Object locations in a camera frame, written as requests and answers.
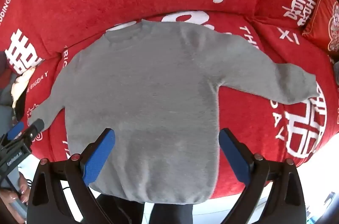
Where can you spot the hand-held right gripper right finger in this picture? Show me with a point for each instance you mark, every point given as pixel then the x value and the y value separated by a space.
pixel 234 157

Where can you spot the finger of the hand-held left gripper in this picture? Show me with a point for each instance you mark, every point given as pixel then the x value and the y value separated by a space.
pixel 14 130
pixel 34 128

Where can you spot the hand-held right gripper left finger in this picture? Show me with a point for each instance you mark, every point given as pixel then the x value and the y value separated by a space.
pixel 99 157

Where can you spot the grey sweater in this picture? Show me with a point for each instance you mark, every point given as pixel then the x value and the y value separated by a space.
pixel 145 107

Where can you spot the person's left hand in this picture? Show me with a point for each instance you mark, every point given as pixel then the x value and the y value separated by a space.
pixel 18 200

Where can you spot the black cloth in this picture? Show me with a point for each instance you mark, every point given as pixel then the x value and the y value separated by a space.
pixel 19 109

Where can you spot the grey cloth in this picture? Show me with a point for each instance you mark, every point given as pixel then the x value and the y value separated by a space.
pixel 6 91

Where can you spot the cream cloth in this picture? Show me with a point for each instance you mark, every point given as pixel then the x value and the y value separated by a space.
pixel 22 81

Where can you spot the dark purple cloth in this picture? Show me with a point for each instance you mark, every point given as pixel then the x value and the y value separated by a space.
pixel 3 62

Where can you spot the person's black pants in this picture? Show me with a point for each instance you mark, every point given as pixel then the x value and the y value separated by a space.
pixel 164 213

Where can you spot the red embroidered cushion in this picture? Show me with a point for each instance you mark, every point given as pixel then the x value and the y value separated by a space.
pixel 325 20

